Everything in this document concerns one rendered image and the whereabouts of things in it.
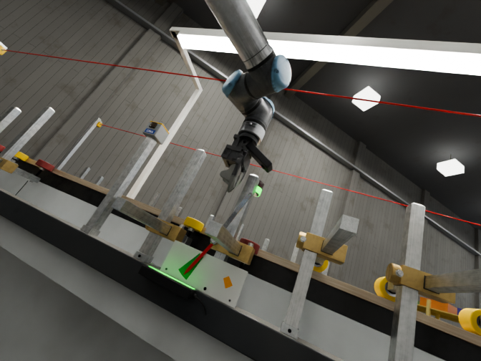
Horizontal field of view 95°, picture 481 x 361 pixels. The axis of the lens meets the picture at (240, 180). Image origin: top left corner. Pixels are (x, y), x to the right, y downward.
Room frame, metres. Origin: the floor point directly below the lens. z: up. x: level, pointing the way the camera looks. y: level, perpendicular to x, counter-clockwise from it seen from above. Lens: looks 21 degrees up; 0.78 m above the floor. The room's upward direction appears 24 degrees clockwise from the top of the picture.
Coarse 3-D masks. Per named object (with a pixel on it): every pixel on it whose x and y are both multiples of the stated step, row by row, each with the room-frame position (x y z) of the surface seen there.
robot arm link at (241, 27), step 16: (208, 0) 0.36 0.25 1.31; (224, 0) 0.35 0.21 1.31; (240, 0) 0.35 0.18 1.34; (224, 16) 0.37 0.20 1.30; (240, 16) 0.37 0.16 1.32; (240, 32) 0.39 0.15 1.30; (256, 32) 0.39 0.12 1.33; (240, 48) 0.43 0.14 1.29; (256, 48) 0.42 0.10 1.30; (272, 48) 0.43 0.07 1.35; (256, 64) 0.45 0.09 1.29; (272, 64) 0.44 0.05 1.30; (288, 64) 0.46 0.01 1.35; (256, 80) 0.49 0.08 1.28; (272, 80) 0.47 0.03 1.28; (288, 80) 0.48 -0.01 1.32; (256, 96) 0.55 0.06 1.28
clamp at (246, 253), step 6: (216, 246) 0.72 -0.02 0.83; (222, 246) 0.71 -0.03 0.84; (246, 246) 0.69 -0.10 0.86; (222, 252) 0.71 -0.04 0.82; (228, 252) 0.71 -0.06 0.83; (240, 252) 0.69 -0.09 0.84; (246, 252) 0.69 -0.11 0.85; (252, 252) 0.69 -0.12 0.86; (234, 258) 0.70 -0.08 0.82; (240, 258) 0.69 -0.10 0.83; (246, 258) 0.69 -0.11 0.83; (252, 258) 0.73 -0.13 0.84
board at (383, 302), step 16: (32, 160) 1.40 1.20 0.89; (64, 176) 1.29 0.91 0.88; (144, 208) 1.09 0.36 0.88; (272, 256) 0.87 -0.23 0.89; (336, 288) 0.79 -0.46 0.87; (352, 288) 0.77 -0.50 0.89; (384, 304) 0.73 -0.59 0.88; (416, 320) 0.70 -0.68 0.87; (432, 320) 0.69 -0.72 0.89; (464, 336) 0.66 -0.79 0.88; (480, 336) 0.65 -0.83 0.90
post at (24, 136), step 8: (40, 112) 1.16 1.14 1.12; (48, 112) 1.16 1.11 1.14; (32, 120) 1.16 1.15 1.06; (40, 120) 1.16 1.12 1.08; (24, 128) 1.16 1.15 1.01; (32, 128) 1.16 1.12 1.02; (16, 136) 1.16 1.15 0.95; (24, 136) 1.16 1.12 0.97; (16, 144) 1.16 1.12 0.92; (24, 144) 1.18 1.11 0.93; (8, 152) 1.15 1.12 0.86; (16, 152) 1.18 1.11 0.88
